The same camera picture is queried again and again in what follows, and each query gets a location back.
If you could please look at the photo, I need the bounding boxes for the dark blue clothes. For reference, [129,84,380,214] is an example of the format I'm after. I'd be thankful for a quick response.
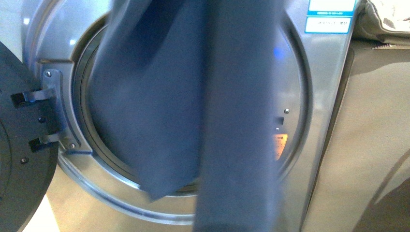
[86,0,281,232]

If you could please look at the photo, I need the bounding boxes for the grey front-load washing machine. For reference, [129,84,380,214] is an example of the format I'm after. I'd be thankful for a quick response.
[22,0,353,232]

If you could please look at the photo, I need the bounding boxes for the round washing machine door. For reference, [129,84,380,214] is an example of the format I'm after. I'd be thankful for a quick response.
[0,44,58,232]

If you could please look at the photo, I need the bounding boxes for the orange warning sticker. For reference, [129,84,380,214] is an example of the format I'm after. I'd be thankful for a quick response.
[273,134,288,160]

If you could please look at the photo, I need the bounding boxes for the white blue label stickers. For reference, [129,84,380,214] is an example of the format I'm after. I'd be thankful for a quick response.
[305,0,358,34]

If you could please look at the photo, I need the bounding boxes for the beige cloth on cabinet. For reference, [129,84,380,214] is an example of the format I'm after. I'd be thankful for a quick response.
[352,0,410,46]

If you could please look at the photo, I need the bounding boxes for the door hinge bracket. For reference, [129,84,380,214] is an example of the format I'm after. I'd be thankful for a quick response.
[11,69,81,152]

